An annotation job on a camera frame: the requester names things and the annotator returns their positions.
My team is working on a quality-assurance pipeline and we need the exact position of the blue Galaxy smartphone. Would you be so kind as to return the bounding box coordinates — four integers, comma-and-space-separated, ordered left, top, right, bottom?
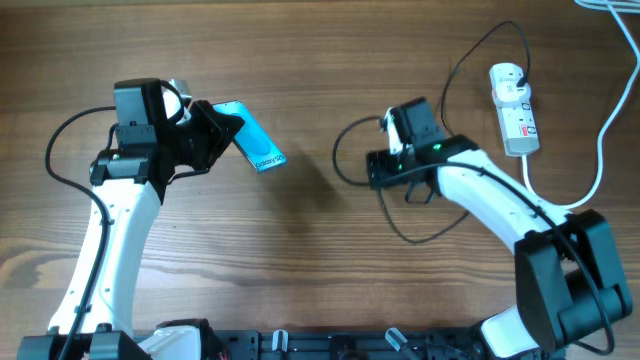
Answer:
213, 101, 287, 173

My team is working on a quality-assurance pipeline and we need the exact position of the black USB charging cable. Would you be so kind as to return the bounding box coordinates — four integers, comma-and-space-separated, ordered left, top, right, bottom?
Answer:
374, 20, 532, 246

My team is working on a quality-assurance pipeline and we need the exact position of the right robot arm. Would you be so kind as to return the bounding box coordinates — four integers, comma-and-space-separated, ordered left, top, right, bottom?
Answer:
367, 97, 633, 359

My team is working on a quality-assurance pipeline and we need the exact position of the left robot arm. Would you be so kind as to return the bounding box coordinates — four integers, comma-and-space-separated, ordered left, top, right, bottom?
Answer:
17, 78, 245, 359

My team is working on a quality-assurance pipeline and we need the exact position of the white USB charger plug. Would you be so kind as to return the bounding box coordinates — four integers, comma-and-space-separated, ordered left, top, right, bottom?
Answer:
492, 81, 531, 108

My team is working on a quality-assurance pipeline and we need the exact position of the white power strip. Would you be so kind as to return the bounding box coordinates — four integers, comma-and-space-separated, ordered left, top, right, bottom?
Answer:
489, 63, 540, 157

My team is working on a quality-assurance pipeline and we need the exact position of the black left camera cable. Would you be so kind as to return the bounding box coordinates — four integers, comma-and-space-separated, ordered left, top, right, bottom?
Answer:
44, 105, 119, 360

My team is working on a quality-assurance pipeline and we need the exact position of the white power strip cord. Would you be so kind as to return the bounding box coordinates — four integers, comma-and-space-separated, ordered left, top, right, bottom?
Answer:
520, 0, 640, 211

